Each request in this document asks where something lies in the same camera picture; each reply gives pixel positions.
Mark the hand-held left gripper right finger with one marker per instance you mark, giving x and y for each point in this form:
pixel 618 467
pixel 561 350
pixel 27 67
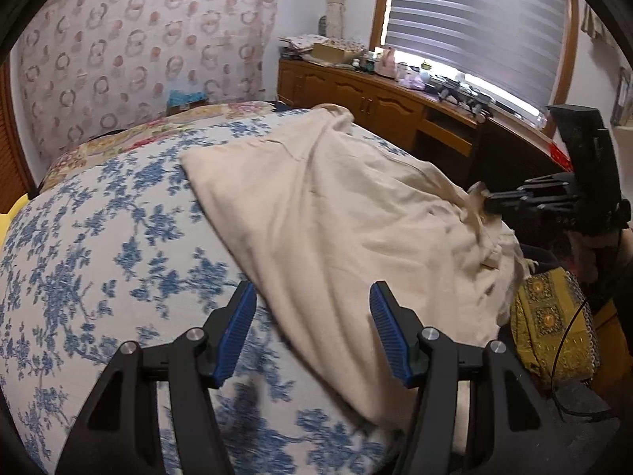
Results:
pixel 390 331

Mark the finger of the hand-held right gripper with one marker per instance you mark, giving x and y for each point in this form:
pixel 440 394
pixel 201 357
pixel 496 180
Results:
pixel 546 184
pixel 529 204

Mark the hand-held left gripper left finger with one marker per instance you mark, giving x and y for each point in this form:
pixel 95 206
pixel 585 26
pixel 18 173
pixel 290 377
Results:
pixel 235 331

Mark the beige t-shirt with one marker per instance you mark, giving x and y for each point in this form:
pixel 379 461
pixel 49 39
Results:
pixel 321 208

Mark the gold patterned cushion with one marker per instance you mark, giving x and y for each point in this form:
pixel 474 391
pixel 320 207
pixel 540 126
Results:
pixel 544 316

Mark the blue floral white bedspread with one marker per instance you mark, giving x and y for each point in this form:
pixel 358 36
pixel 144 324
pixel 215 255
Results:
pixel 99 257

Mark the purple cloth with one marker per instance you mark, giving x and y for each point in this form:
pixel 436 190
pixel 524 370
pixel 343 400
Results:
pixel 415 82

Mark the grey window blind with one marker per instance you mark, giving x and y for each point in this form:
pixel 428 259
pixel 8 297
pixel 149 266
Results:
pixel 470 20

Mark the pink bottle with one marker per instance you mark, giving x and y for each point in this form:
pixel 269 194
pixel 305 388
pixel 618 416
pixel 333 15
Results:
pixel 388 62

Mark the wooden cabinet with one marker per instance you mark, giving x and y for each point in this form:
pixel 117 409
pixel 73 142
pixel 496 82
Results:
pixel 346 94

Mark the colourful floral blanket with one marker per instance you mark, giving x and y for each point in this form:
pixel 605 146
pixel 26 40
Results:
pixel 148 131

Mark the cardboard box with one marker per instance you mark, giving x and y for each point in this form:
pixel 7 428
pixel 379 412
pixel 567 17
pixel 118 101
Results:
pixel 336 53

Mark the yellow plush toy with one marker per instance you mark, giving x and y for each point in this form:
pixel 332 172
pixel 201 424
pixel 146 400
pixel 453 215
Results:
pixel 10 212

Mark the patterned paper stack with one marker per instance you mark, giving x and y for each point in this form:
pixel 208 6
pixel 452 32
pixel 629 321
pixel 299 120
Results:
pixel 301 43

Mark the beige wall hanging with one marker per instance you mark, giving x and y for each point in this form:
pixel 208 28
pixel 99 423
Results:
pixel 596 24

